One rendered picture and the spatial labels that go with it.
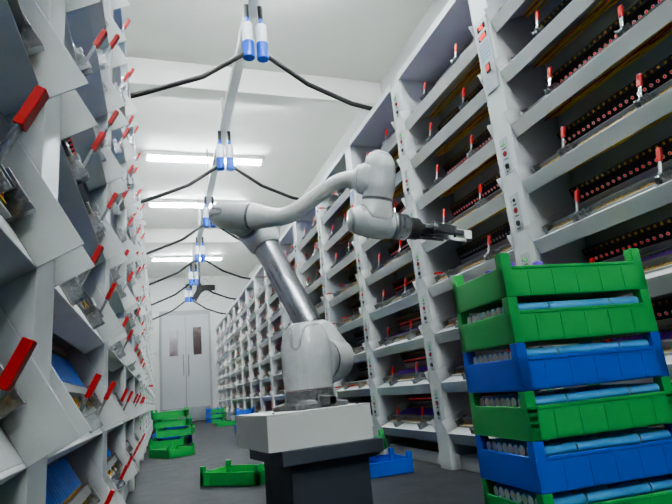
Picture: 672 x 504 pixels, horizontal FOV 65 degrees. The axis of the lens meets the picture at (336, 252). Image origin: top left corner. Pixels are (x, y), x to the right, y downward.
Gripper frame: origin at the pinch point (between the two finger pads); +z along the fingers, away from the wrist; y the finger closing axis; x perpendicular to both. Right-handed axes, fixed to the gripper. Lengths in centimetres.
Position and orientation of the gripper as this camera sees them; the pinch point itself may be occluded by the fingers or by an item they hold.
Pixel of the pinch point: (460, 235)
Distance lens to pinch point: 189.7
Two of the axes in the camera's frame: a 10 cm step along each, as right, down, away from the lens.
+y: 3.1, -2.7, -9.1
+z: 9.5, 1.2, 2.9
